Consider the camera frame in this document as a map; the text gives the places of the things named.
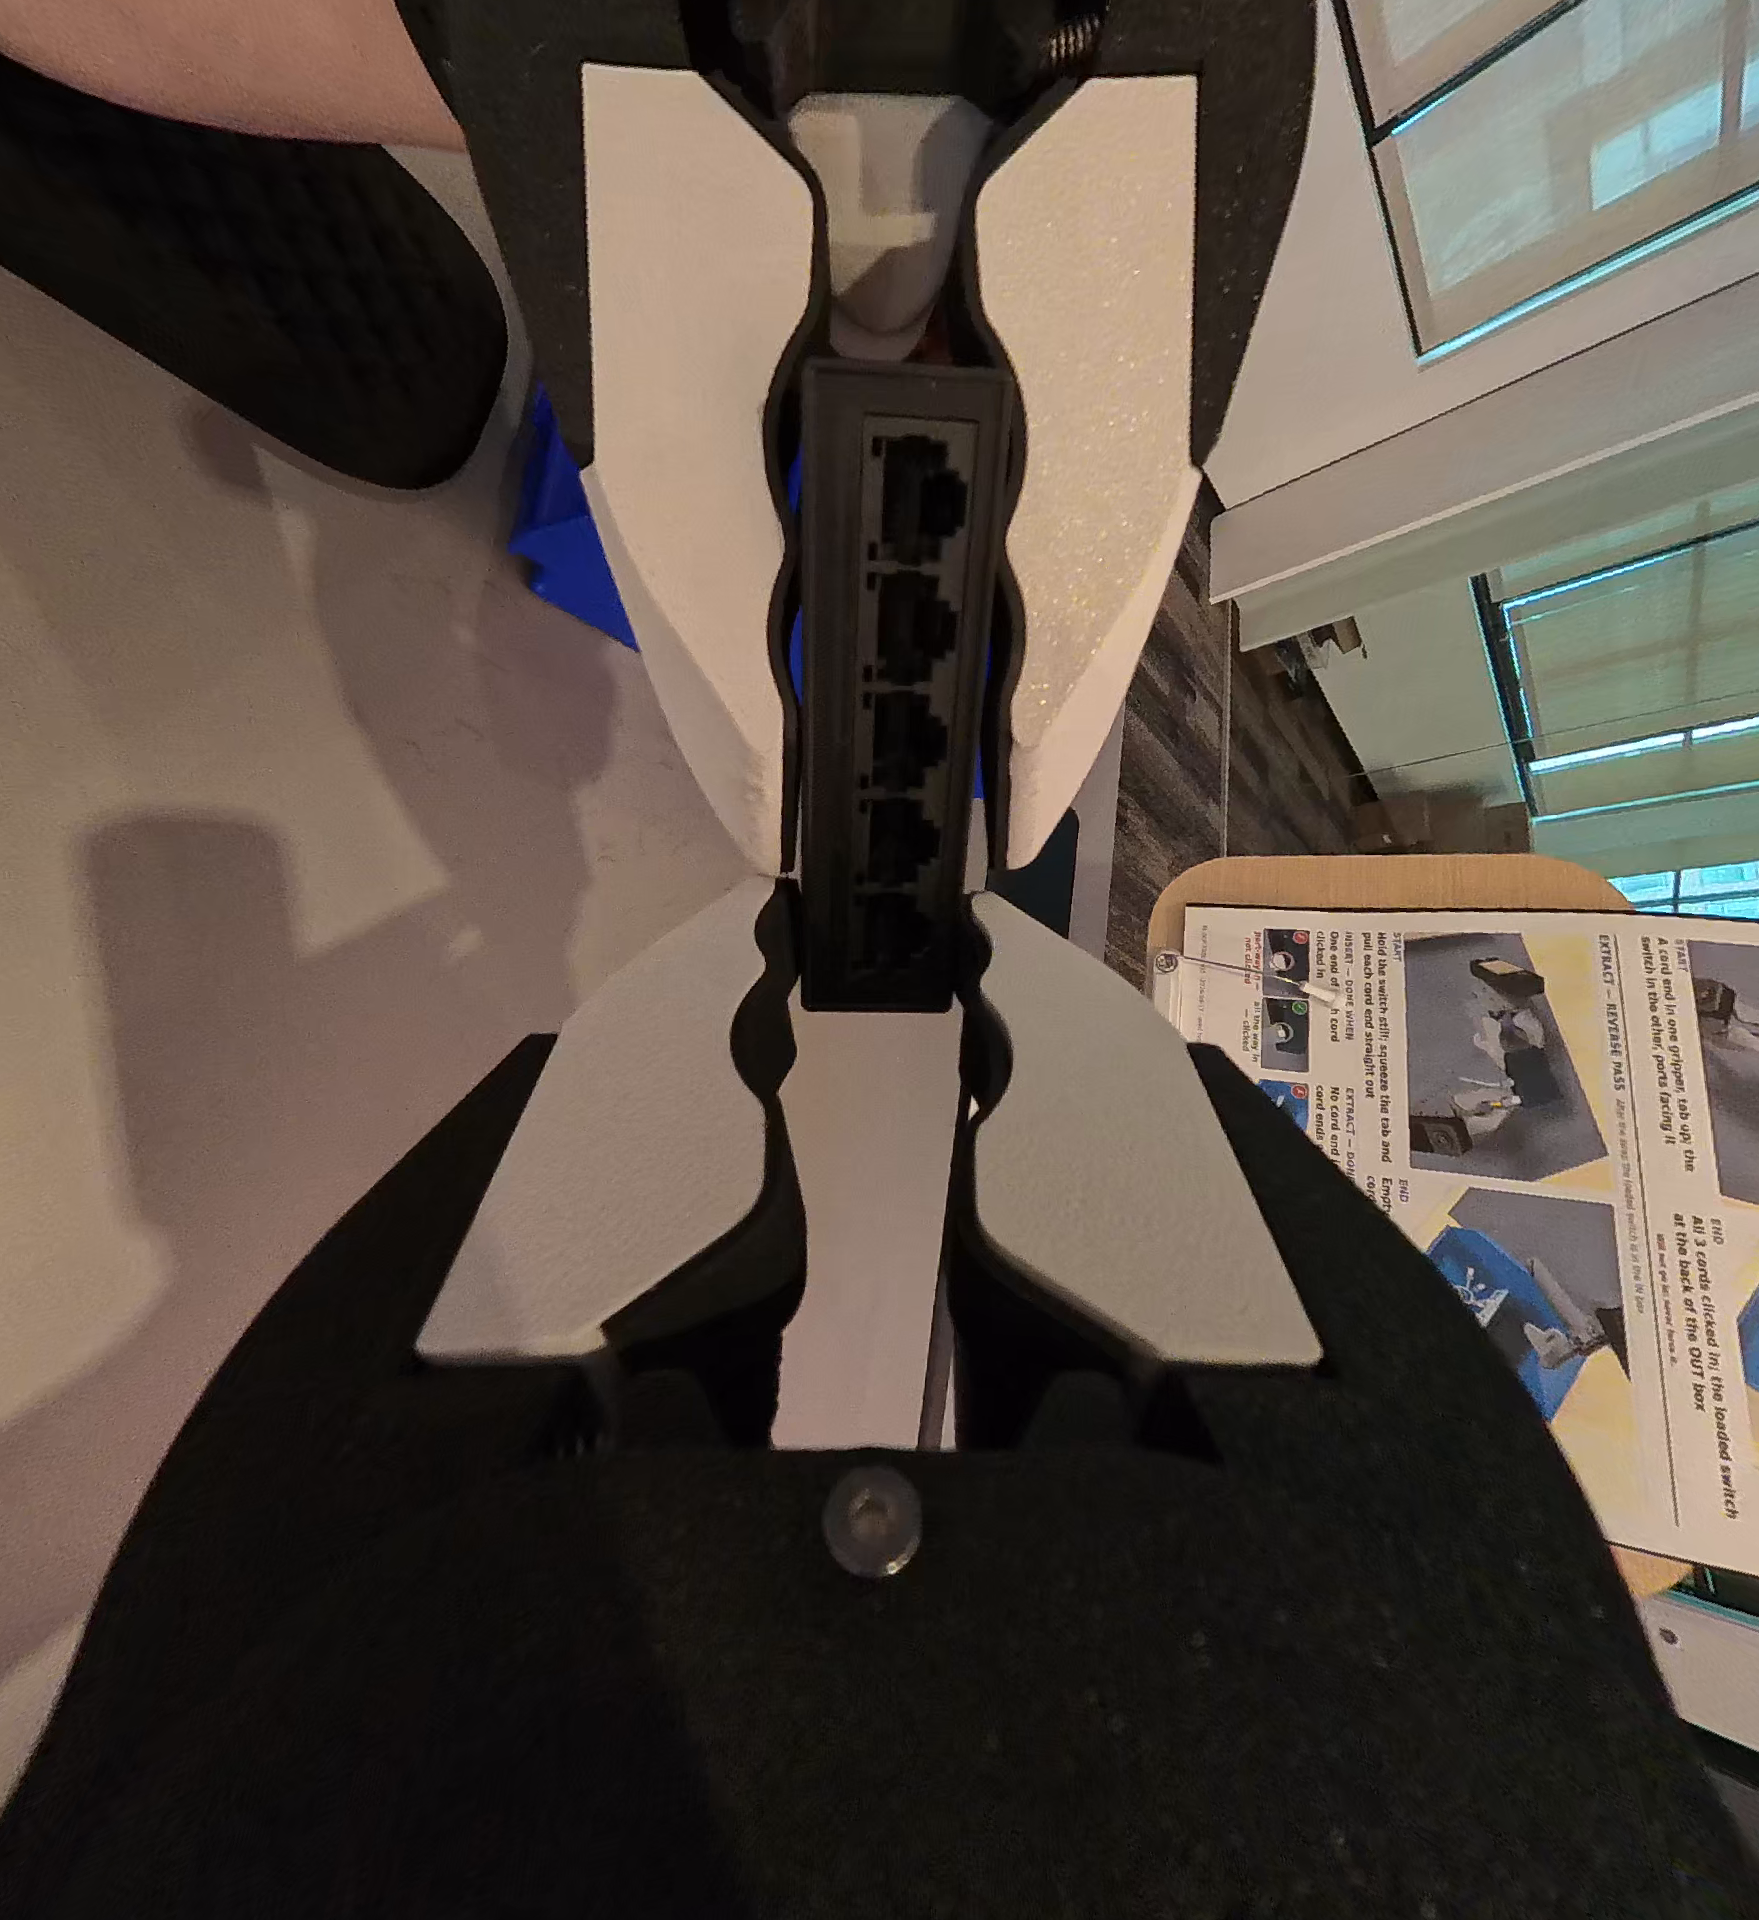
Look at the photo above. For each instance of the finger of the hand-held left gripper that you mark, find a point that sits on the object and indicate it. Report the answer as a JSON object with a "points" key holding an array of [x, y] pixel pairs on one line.
{"points": [[671, 391], [1106, 391]]}

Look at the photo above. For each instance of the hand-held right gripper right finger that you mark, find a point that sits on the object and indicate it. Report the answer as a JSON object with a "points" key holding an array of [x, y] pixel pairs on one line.
{"points": [[1166, 1201]]}

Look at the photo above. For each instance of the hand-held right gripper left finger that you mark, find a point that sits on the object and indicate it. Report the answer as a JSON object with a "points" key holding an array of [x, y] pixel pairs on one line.
{"points": [[565, 1201]]}

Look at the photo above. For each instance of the black network switch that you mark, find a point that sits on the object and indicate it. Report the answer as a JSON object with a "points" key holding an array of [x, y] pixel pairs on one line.
{"points": [[897, 690]]}

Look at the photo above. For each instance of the person's left forearm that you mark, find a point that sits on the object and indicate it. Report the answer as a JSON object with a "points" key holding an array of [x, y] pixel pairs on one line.
{"points": [[341, 61]]}

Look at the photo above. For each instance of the black textured pad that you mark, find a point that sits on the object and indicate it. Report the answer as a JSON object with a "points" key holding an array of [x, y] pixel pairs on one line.
{"points": [[281, 271]]}

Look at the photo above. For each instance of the dark rectangular table panel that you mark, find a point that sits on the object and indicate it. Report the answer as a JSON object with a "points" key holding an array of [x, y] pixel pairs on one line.
{"points": [[1040, 877]]}

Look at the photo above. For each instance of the printed instruction poster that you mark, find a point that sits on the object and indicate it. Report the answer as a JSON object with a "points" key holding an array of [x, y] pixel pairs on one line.
{"points": [[1600, 1201]]}

